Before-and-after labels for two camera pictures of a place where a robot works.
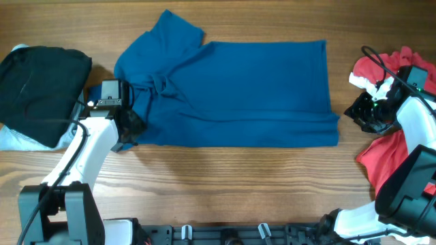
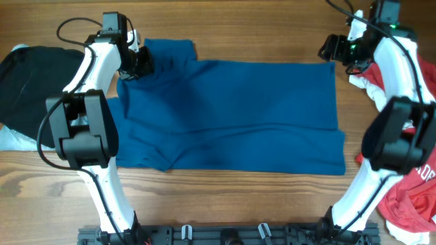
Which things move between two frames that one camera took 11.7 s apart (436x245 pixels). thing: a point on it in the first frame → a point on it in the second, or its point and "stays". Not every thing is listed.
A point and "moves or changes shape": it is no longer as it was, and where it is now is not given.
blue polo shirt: [191, 92] moves or changes shape
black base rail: [285, 234] stays
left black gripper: [130, 126] → [144, 62]
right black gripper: [361, 112] → [330, 47]
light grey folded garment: [10, 141] stays
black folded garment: [41, 88] stays
